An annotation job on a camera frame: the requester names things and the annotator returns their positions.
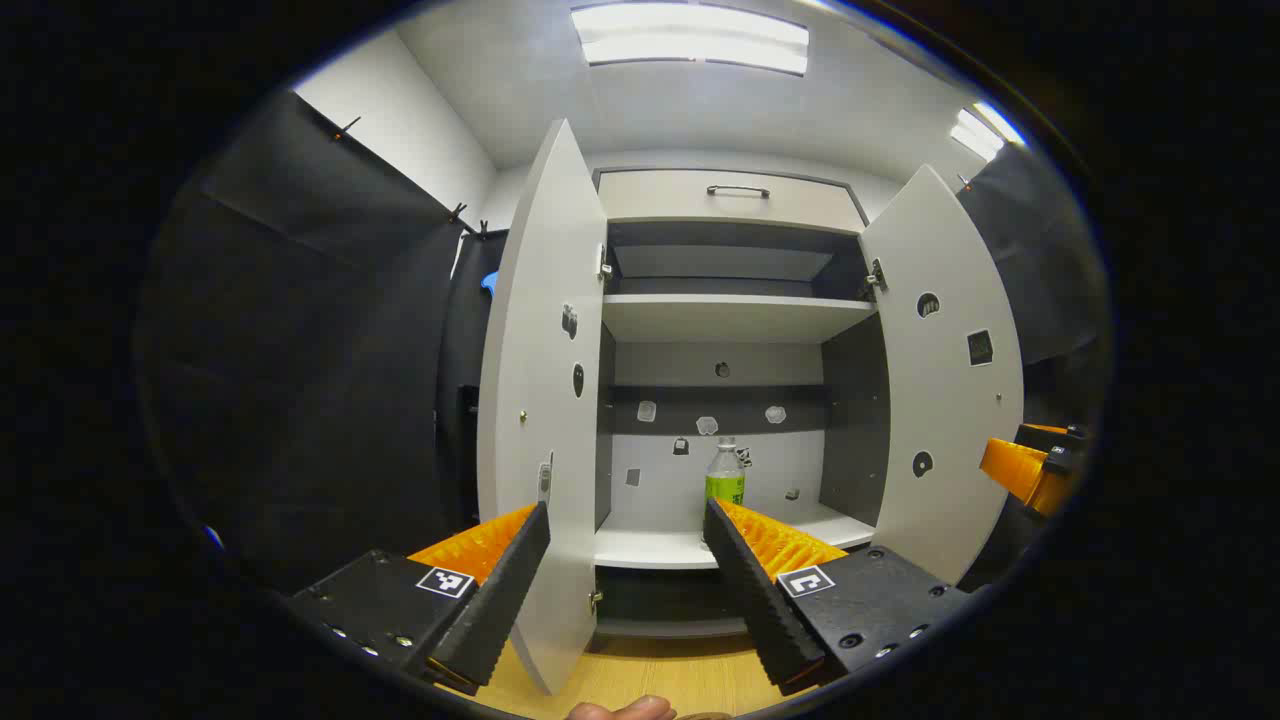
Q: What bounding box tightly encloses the white cabinet door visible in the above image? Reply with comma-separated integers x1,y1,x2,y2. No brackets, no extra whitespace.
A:
477,118,608,696
858,165,1026,586

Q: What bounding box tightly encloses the white and grey cabinet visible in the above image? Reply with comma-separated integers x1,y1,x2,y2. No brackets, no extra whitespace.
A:
592,165,893,641

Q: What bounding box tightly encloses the black backdrop cloth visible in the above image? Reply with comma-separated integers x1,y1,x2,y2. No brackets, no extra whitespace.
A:
955,148,1106,366
133,88,513,596

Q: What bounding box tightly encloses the clear green-label bottle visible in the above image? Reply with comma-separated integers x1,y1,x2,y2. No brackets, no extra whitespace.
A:
704,437,747,509

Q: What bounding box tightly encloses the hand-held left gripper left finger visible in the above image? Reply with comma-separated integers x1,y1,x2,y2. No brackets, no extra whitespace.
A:
288,500,553,698

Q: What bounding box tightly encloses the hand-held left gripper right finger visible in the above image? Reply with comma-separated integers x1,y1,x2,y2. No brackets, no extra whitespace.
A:
703,497,973,698

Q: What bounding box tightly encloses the ceiling light panel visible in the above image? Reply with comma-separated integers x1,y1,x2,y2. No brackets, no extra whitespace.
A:
570,2,811,77
948,100,1028,163

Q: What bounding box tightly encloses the white cabinet drawer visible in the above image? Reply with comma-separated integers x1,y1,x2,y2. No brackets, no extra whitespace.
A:
597,170,867,234

